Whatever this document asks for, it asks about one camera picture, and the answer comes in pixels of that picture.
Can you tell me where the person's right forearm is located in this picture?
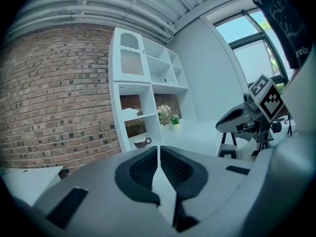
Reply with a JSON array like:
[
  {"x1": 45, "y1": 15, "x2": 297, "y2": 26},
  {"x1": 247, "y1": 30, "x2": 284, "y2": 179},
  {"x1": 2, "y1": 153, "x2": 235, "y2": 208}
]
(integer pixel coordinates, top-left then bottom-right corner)
[{"x1": 281, "y1": 67, "x2": 316, "y2": 133}]

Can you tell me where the window with dark frame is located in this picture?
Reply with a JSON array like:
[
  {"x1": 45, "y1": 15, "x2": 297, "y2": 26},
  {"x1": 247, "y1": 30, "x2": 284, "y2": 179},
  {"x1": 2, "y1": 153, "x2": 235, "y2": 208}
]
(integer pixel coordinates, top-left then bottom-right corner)
[{"x1": 213, "y1": 7, "x2": 293, "y2": 95}]

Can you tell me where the green plant in white pot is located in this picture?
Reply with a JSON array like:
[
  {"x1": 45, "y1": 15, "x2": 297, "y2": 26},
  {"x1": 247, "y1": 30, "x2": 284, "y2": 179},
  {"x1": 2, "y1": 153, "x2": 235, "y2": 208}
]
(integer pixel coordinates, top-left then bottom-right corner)
[{"x1": 169, "y1": 114, "x2": 181, "y2": 131}]

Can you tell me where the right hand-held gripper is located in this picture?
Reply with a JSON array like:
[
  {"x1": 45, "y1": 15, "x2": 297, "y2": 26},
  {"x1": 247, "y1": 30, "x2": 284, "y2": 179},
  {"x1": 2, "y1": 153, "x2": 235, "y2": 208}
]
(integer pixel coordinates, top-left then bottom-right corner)
[{"x1": 215, "y1": 74, "x2": 285, "y2": 143}]

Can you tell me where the person's black printed shirt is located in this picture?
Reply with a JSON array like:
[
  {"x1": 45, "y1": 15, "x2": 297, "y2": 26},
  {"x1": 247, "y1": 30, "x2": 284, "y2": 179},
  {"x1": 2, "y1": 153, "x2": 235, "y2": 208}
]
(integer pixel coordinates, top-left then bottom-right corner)
[{"x1": 248, "y1": 0, "x2": 313, "y2": 70}]

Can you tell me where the dark cup white inside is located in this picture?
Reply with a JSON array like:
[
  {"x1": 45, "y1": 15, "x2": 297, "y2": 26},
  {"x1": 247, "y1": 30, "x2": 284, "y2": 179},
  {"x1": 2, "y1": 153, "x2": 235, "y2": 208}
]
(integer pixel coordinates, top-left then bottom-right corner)
[{"x1": 133, "y1": 136, "x2": 152, "y2": 149}]

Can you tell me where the pink flower bouquet in vase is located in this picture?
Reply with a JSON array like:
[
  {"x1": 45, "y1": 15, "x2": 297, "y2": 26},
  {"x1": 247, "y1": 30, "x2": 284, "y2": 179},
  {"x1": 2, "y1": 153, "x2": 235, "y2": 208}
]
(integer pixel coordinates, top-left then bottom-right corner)
[{"x1": 157, "y1": 104, "x2": 173, "y2": 125}]

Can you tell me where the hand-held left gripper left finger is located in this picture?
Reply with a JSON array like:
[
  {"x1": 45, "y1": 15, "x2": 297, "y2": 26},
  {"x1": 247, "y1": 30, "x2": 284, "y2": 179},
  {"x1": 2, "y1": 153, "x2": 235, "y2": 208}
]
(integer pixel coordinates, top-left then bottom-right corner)
[{"x1": 114, "y1": 146, "x2": 161, "y2": 205}]

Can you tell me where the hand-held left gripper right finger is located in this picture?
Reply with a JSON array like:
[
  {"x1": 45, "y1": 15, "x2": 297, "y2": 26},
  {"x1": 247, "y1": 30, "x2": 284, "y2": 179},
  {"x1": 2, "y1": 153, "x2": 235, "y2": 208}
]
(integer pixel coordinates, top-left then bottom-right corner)
[{"x1": 160, "y1": 146, "x2": 209, "y2": 233}]

